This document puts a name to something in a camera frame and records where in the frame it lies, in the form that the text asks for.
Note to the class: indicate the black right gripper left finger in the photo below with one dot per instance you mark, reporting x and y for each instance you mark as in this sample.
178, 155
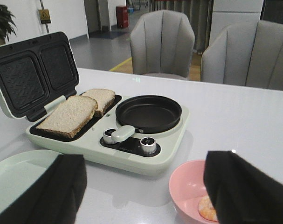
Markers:
54, 198

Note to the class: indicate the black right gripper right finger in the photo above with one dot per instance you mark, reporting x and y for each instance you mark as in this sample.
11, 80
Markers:
239, 192

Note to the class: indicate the orange shrimp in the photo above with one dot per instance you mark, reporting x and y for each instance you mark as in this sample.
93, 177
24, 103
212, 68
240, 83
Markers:
206, 209

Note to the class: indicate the pink bowl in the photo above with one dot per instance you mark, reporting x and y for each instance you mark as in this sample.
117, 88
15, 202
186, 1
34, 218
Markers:
186, 188

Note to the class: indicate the bread slice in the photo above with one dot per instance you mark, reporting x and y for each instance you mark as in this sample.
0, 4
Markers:
70, 116
104, 98

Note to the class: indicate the mint green breakfast maker lid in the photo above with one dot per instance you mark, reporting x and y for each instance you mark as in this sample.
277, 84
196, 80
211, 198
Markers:
34, 73

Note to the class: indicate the mint green breakfast maker base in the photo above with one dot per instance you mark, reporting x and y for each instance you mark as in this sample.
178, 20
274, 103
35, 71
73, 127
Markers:
126, 155

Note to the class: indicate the mint green round plate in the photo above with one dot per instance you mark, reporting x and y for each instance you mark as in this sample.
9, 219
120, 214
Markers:
20, 171

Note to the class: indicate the left silver control knob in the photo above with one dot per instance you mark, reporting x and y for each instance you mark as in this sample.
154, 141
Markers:
107, 136

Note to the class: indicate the silver control knob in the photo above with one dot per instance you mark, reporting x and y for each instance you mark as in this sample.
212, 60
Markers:
148, 145
107, 136

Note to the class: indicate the right silver control knob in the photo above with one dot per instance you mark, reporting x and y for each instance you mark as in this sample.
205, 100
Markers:
148, 145

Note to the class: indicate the black round frying pan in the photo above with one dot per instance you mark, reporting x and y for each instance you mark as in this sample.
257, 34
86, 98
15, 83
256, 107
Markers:
147, 115

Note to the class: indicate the right grey chair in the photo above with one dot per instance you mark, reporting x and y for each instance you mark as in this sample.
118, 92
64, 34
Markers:
246, 54

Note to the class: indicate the grey chair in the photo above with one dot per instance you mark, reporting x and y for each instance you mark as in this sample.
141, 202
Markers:
246, 54
162, 45

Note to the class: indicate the left grey chair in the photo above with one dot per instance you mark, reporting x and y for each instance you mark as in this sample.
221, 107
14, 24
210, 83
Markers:
162, 45

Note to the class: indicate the green potted plant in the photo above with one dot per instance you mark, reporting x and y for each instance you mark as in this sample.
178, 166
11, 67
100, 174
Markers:
7, 24

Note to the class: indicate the yellow warning sign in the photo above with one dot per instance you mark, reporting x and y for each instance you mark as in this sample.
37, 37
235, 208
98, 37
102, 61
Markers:
44, 16

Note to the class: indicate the red bin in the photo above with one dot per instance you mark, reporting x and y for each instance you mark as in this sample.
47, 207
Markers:
122, 16

